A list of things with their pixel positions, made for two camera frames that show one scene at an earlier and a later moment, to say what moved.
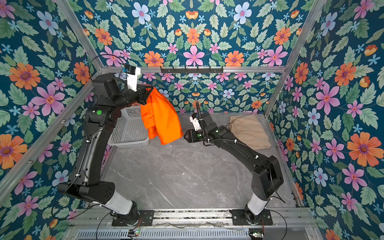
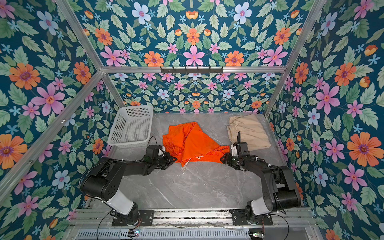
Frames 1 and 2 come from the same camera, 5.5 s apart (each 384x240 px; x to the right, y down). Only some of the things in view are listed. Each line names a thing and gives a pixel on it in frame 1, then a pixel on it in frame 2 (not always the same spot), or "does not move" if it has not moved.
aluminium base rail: (297, 217) does not move
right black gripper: (191, 136) to (227, 159)
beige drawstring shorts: (249, 129) does not move
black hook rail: (173, 70) does not move
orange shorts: (160, 117) to (187, 141)
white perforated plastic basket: (130, 130) does not move
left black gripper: (143, 92) to (168, 158)
